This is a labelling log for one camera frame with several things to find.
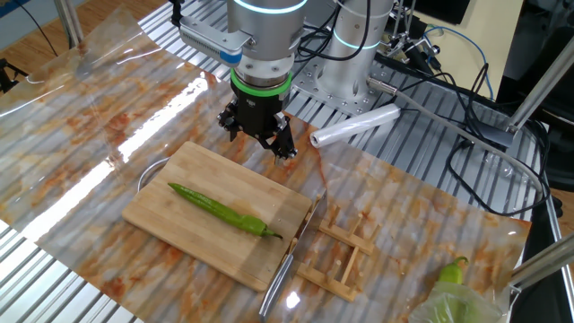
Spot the grey cable hose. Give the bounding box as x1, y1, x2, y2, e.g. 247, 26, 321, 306
366, 76, 547, 195

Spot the metal clamp stand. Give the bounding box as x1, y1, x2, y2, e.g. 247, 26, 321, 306
383, 0, 445, 73

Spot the silver tripod leg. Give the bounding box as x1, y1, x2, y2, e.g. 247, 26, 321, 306
53, 0, 85, 48

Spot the marbled plastic table sheet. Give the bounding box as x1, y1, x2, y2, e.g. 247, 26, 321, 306
0, 6, 533, 323

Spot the steel kitchen knife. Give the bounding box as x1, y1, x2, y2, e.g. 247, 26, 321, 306
258, 190, 328, 322

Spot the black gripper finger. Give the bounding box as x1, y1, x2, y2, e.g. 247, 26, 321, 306
217, 100, 242, 142
259, 112, 298, 161

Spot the green pepper with curled stem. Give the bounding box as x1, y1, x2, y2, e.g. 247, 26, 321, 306
437, 255, 470, 286

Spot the long green chili pepper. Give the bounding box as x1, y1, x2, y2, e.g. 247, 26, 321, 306
167, 181, 284, 240

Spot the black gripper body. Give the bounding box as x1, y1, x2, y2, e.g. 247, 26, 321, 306
232, 88, 291, 138

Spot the black monitor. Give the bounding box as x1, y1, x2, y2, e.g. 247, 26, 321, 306
412, 0, 472, 26

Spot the beige panel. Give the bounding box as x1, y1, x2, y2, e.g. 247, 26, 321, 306
416, 0, 525, 100

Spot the wooden cutting board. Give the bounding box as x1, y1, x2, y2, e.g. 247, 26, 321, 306
121, 141, 314, 293

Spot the white plastic bag roll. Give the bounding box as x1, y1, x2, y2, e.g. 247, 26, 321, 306
309, 103, 402, 149

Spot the wooden peg rack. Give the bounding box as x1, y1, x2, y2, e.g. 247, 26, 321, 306
286, 196, 382, 302

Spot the black camera cable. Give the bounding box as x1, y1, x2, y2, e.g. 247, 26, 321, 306
168, 0, 373, 64

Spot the green pepper inside bag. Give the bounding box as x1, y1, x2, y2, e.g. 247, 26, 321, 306
428, 291, 470, 323

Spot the aluminium frame pole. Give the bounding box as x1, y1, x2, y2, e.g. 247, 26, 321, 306
477, 35, 574, 148
509, 232, 574, 292

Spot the clear plastic bag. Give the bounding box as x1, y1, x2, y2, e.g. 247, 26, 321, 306
407, 281, 506, 323

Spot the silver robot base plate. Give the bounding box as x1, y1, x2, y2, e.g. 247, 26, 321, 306
291, 57, 391, 118

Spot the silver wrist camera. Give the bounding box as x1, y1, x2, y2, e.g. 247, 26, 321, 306
178, 15, 255, 68

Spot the blue cable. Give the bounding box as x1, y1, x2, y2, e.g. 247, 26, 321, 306
423, 24, 494, 100

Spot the black tripod part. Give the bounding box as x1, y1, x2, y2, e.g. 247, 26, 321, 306
0, 57, 29, 94

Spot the black cable loop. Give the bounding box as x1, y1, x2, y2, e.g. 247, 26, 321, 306
376, 53, 552, 219

